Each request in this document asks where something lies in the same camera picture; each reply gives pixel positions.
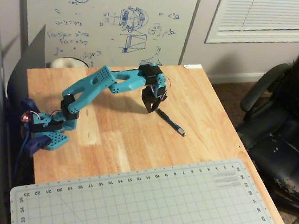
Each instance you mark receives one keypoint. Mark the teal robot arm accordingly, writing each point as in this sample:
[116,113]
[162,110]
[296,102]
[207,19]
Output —
[93,83]

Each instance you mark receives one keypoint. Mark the dark grey panel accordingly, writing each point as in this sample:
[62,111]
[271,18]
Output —
[25,66]

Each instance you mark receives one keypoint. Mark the grey cutting mat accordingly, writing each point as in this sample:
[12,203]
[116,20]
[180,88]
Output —
[144,198]

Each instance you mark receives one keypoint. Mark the dark blue pen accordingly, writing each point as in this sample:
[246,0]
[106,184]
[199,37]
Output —
[170,122]

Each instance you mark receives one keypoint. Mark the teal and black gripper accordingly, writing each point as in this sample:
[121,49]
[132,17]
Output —
[147,99]

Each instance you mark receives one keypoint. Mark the black leather office chair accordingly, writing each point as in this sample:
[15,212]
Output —
[286,129]

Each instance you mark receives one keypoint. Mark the whiteboard with blue drawings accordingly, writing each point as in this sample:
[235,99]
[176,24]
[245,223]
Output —
[108,22]

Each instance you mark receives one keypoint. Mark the white window blinds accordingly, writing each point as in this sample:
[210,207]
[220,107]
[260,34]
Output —
[270,17]

